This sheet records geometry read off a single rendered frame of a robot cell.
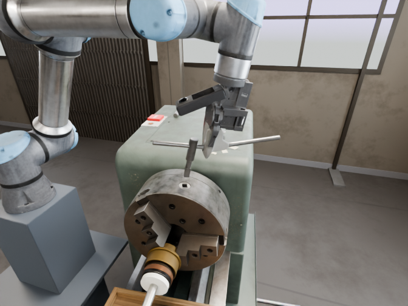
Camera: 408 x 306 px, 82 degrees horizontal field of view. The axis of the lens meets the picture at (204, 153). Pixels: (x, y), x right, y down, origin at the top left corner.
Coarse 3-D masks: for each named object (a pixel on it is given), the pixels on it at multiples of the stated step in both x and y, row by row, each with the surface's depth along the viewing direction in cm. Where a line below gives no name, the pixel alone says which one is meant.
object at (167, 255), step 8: (152, 248) 61; (160, 248) 60; (168, 248) 60; (176, 248) 63; (152, 256) 58; (160, 256) 58; (168, 256) 58; (176, 256) 60; (144, 264) 59; (152, 264) 57; (160, 264) 57; (168, 264) 57; (176, 264) 59; (144, 272) 56; (152, 272) 55; (160, 272) 55; (168, 272) 56; (176, 272) 59; (168, 280) 56; (168, 288) 57
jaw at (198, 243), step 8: (184, 232) 68; (184, 240) 65; (192, 240) 65; (200, 240) 64; (208, 240) 64; (216, 240) 64; (224, 240) 68; (184, 248) 62; (192, 248) 62; (200, 248) 64; (208, 248) 63; (216, 248) 62; (184, 256) 60; (192, 256) 63; (200, 256) 64; (184, 264) 62
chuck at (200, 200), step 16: (160, 176) 71; (176, 176) 69; (144, 192) 68; (160, 192) 62; (176, 192) 62; (192, 192) 64; (208, 192) 67; (128, 208) 67; (160, 208) 65; (176, 208) 64; (192, 208) 63; (208, 208) 62; (224, 208) 70; (128, 224) 70; (176, 224) 67; (192, 224) 66; (208, 224) 64; (224, 224) 66; (144, 240) 72; (144, 256) 76; (208, 256) 70
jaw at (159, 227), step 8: (144, 200) 65; (144, 208) 62; (152, 208) 64; (136, 216) 62; (144, 216) 62; (152, 216) 63; (160, 216) 65; (144, 224) 63; (152, 224) 62; (160, 224) 64; (168, 224) 67; (144, 232) 62; (152, 232) 61; (160, 232) 63; (168, 232) 65; (152, 240) 61; (160, 240) 61
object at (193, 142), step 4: (192, 140) 57; (196, 140) 58; (192, 144) 58; (196, 144) 58; (188, 148) 59; (192, 148) 58; (196, 148) 59; (188, 152) 59; (192, 152) 59; (188, 156) 60; (192, 156) 60; (188, 160) 60; (192, 160) 60; (188, 164) 61; (188, 168) 62; (184, 172) 63; (188, 172) 62; (184, 176) 63; (188, 176) 63
